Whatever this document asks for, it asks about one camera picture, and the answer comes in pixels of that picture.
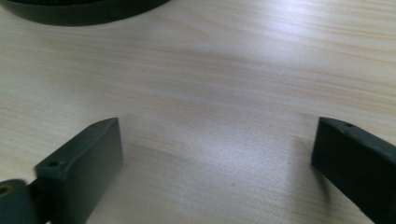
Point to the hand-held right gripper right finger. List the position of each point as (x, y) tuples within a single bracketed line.
[(358, 161)]

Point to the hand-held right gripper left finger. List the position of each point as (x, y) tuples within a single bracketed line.
[(82, 168)]

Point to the dark round basket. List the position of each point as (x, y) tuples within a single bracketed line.
[(84, 12)]

